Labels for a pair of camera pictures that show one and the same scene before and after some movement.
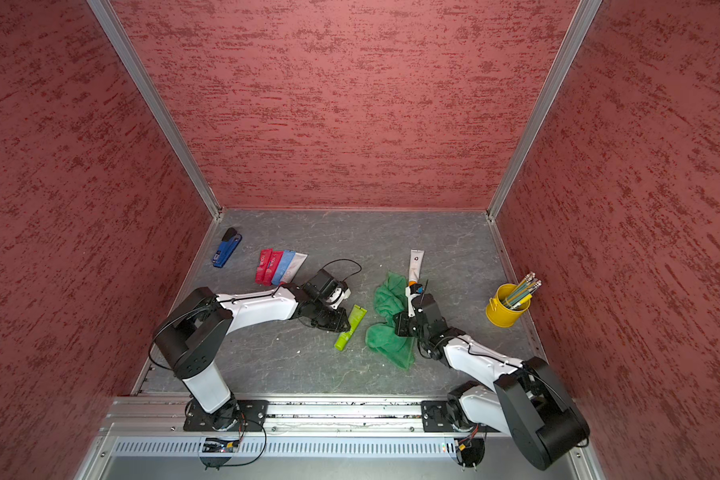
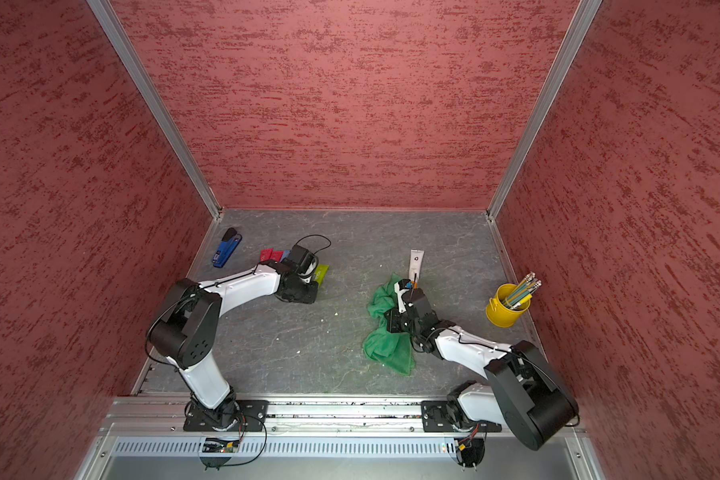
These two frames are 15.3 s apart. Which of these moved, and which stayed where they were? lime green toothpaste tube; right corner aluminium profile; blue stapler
Moved: lime green toothpaste tube
Stayed: right corner aluminium profile; blue stapler
